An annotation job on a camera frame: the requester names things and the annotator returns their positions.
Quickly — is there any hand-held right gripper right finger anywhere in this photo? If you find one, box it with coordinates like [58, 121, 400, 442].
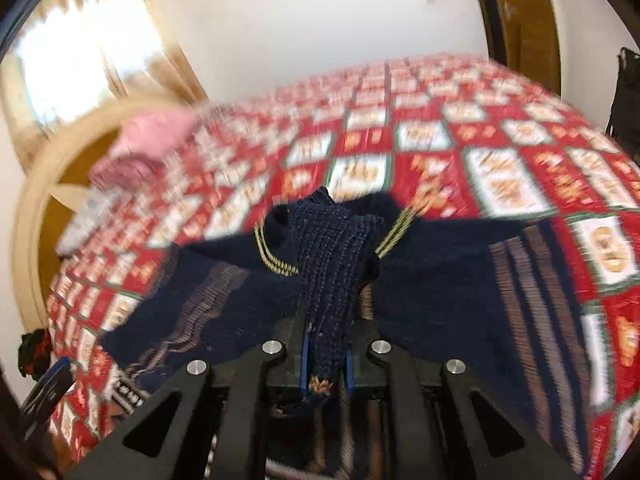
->
[342, 305, 586, 480]

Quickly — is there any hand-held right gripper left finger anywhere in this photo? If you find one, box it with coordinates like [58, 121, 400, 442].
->
[65, 305, 313, 480]

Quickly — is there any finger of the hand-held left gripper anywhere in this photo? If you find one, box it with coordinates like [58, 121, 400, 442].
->
[22, 357, 73, 428]

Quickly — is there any navy knitted sweater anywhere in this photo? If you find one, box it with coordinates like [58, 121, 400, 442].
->
[100, 186, 591, 480]

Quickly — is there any red and green cloth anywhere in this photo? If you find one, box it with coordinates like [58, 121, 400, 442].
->
[17, 327, 53, 381]

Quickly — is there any wooden headboard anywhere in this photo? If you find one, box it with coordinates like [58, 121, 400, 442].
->
[12, 97, 201, 361]

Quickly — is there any red checked printed bedsheet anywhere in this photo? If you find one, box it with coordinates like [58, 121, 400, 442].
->
[47, 52, 640, 480]

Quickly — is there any pink folded quilt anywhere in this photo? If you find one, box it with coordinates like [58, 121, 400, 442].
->
[87, 107, 201, 188]

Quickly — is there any beige curtain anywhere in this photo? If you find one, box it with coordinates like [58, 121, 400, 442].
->
[0, 0, 208, 171]

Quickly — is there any black suitcase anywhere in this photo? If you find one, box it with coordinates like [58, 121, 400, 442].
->
[605, 47, 640, 141]

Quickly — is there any brown wooden door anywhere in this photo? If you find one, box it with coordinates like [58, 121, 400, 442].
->
[467, 0, 561, 93]

